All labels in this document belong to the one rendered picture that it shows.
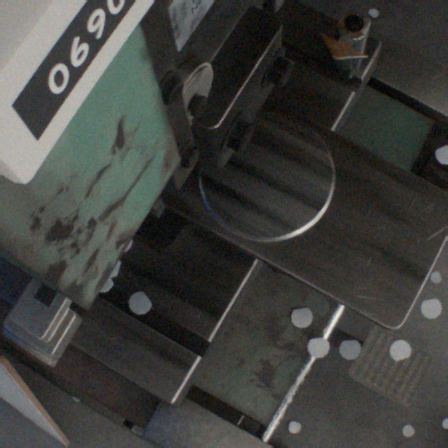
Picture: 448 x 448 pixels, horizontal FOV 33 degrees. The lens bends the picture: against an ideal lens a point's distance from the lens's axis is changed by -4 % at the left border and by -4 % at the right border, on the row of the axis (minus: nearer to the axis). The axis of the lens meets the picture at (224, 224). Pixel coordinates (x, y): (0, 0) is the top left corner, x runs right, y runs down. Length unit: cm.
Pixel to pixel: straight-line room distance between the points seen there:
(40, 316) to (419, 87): 50
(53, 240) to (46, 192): 3
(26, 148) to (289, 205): 55
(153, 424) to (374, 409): 72
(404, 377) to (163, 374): 64
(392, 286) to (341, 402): 78
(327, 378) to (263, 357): 66
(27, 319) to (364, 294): 31
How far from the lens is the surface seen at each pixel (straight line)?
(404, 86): 92
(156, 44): 34
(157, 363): 76
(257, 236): 69
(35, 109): 16
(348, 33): 77
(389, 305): 69
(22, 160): 17
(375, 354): 131
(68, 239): 33
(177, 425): 82
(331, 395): 146
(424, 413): 149
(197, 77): 49
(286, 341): 82
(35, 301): 74
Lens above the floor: 146
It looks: 74 degrees down
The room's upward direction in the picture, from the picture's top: 11 degrees counter-clockwise
